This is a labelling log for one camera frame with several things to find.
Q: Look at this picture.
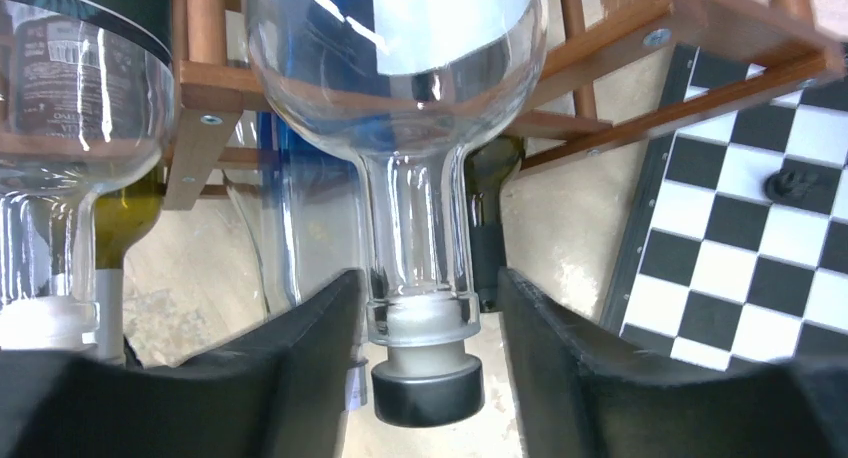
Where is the olive wine bottle tan label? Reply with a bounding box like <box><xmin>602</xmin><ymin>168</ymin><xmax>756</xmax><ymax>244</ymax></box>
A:
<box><xmin>94</xmin><ymin>163</ymin><xmax>165</xmax><ymax>366</ymax></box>

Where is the dark green wine bottle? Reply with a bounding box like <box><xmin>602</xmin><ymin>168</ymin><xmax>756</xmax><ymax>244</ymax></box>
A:
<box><xmin>464</xmin><ymin>135</ymin><xmax>526</xmax><ymax>313</ymax></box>

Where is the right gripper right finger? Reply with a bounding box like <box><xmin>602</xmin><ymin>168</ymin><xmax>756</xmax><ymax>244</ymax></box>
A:
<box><xmin>498</xmin><ymin>268</ymin><xmax>847</xmax><ymax>457</ymax></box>

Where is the blue square bottle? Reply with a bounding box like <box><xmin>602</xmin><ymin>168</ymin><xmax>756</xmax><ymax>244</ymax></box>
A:
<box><xmin>221</xmin><ymin>0</ymin><xmax>379</xmax><ymax>317</ymax></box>

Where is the brown wooden wine rack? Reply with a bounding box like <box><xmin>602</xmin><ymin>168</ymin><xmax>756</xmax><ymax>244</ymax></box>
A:
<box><xmin>164</xmin><ymin>0</ymin><xmax>846</xmax><ymax>210</ymax></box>

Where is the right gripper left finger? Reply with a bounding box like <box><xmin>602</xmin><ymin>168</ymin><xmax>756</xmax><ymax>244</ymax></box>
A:
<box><xmin>1</xmin><ymin>269</ymin><xmax>364</xmax><ymax>457</ymax></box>

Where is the black chess piece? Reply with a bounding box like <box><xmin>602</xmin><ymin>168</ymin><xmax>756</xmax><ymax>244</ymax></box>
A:
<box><xmin>763</xmin><ymin>168</ymin><xmax>820</xmax><ymax>203</ymax></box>

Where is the black white checkerboard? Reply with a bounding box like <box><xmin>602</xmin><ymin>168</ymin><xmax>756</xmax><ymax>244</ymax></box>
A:
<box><xmin>601</xmin><ymin>80</ymin><xmax>847</xmax><ymax>371</ymax></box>

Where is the clear bottle silver cap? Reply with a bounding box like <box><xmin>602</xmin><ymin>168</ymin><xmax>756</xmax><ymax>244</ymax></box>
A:
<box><xmin>1</xmin><ymin>0</ymin><xmax>175</xmax><ymax>351</ymax></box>

